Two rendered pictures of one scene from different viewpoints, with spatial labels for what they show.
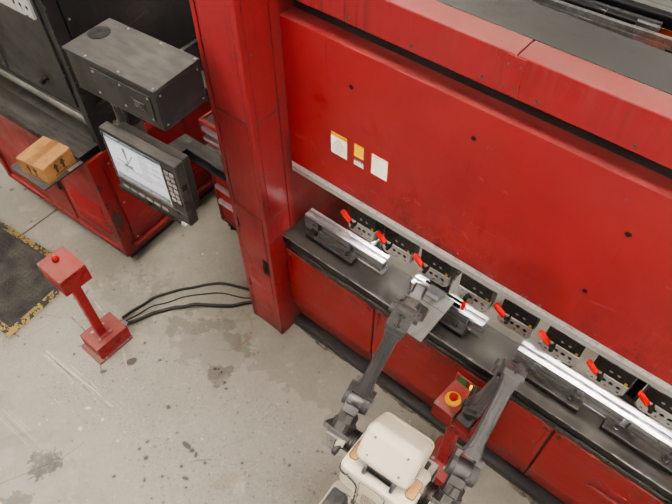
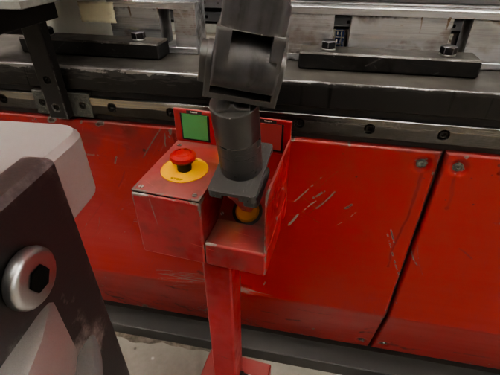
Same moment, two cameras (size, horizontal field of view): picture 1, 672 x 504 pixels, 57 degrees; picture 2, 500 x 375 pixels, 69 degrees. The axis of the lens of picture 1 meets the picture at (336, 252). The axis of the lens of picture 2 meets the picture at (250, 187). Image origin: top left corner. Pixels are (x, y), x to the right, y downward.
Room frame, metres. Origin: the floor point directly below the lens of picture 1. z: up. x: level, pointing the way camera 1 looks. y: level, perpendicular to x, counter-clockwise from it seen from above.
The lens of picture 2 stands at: (0.70, -0.37, 1.07)
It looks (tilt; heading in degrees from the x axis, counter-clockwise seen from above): 35 degrees down; 331
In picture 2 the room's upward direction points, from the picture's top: straight up
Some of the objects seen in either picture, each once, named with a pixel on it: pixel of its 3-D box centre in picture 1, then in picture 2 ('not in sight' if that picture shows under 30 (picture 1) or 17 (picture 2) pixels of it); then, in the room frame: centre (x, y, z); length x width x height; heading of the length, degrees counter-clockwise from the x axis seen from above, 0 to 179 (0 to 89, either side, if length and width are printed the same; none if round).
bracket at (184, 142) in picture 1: (195, 167); not in sight; (2.22, 0.70, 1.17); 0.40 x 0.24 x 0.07; 50
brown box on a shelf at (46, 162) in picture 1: (43, 157); not in sight; (2.45, 1.57, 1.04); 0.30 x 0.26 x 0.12; 53
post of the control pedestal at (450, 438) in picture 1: (450, 438); (225, 325); (1.13, -0.55, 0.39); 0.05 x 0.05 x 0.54; 45
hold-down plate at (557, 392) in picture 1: (547, 386); (384, 60); (1.16, -0.90, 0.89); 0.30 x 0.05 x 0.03; 50
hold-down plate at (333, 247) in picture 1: (331, 246); not in sight; (1.94, 0.02, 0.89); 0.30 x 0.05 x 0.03; 50
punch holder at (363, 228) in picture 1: (367, 219); not in sight; (1.86, -0.15, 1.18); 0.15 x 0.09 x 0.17; 50
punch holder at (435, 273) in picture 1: (439, 263); not in sight; (1.61, -0.45, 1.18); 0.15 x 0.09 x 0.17; 50
